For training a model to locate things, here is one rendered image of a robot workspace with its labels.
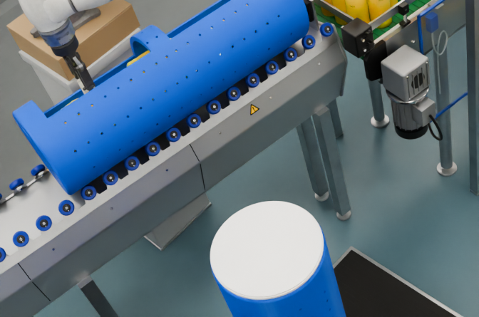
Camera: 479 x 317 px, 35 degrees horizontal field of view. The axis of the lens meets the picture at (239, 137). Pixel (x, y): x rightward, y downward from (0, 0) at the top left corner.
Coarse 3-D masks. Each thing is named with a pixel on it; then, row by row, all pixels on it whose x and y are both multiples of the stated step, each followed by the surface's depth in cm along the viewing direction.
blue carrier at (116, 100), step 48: (240, 0) 220; (288, 0) 223; (144, 48) 233; (192, 48) 214; (240, 48) 219; (96, 96) 206; (144, 96) 209; (192, 96) 217; (48, 144) 201; (96, 144) 206; (144, 144) 219
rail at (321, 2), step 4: (316, 0) 252; (320, 0) 250; (320, 4) 252; (324, 4) 249; (328, 4) 247; (324, 8) 251; (328, 8) 248; (332, 8) 246; (336, 8) 245; (332, 12) 248; (336, 12) 245; (340, 12) 243; (340, 16) 245; (344, 16) 243; (348, 16) 241; (344, 20) 244; (348, 20) 242
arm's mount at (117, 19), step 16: (112, 16) 251; (128, 16) 255; (16, 32) 256; (80, 32) 249; (96, 32) 248; (112, 32) 253; (128, 32) 258; (32, 48) 255; (48, 48) 247; (80, 48) 246; (96, 48) 251; (48, 64) 253; (64, 64) 244
